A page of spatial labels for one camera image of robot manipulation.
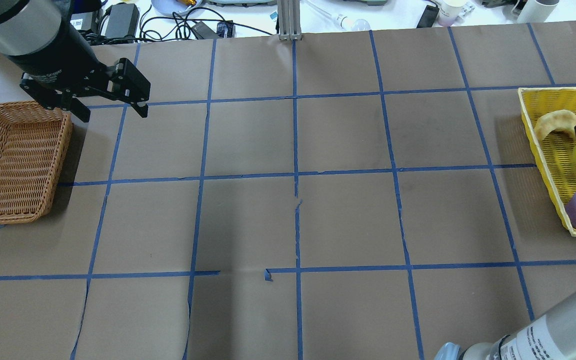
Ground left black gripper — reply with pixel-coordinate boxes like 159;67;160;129
19;30;151;123

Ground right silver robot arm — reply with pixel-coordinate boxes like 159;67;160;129
435;86;576;360

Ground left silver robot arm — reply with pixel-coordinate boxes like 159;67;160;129
0;0;151;123

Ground yellow plastic basket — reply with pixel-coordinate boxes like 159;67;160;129
518;86;576;237

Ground black power brick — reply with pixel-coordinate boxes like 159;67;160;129
102;3;140;39

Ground brown wicker basket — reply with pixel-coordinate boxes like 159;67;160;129
0;101;74;225

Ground blue plate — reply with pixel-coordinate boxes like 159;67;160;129
151;0;204;17

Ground white paper cup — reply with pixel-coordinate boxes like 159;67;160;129
436;0;468;27

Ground white light bulb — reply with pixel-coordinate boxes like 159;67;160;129
334;14;371;32

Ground aluminium frame post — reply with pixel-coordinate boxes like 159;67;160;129
276;0;302;41

